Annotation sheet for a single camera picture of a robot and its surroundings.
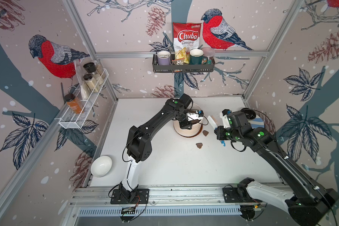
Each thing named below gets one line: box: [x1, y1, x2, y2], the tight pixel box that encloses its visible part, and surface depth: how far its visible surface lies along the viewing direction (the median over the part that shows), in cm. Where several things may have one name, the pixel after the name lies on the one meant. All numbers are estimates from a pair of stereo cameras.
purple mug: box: [157, 50, 171, 66], surface depth 84 cm
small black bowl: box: [241, 107, 257, 120], surface depth 106 cm
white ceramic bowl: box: [90, 155, 113, 178], surface depth 83 cm
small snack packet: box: [171, 57, 185, 66], surface depth 87 cm
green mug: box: [189, 48, 209, 65], surface depth 86 cm
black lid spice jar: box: [83, 73, 100, 93], surface depth 79 cm
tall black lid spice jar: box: [82, 62, 104, 86], surface depth 81 cm
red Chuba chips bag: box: [172, 22, 202, 65], surface depth 81 cm
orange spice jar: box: [64, 93, 85, 114], surface depth 68 cm
